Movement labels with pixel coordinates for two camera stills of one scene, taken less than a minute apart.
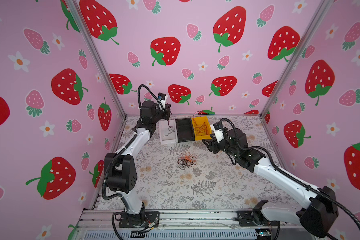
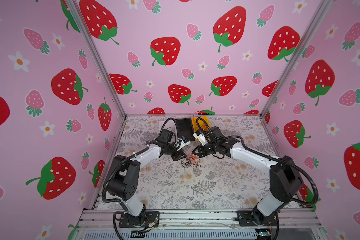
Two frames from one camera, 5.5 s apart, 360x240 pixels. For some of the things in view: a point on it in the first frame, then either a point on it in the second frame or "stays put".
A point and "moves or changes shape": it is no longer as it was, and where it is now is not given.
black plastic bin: x=185 y=130 stays put
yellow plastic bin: x=202 y=128 stays put
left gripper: x=165 y=113 -> x=178 y=155
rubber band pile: x=187 y=159 moves or changes shape
